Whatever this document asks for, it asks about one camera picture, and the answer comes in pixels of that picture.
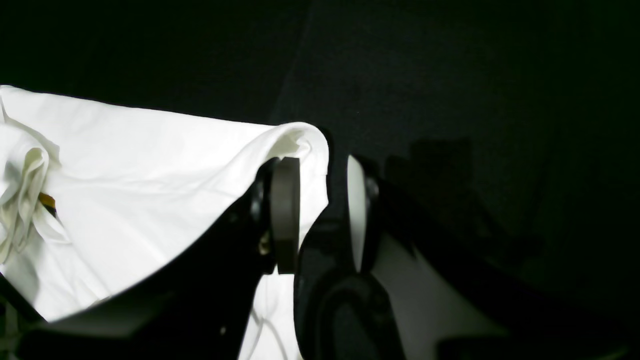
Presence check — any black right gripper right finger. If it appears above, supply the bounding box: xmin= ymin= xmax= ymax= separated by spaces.
xmin=347 ymin=154 xmax=640 ymax=360

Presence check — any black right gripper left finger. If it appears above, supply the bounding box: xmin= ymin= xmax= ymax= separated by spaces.
xmin=20 ymin=157 xmax=301 ymax=360

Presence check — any white printed t-shirt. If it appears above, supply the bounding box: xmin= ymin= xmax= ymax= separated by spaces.
xmin=1 ymin=85 xmax=329 ymax=360

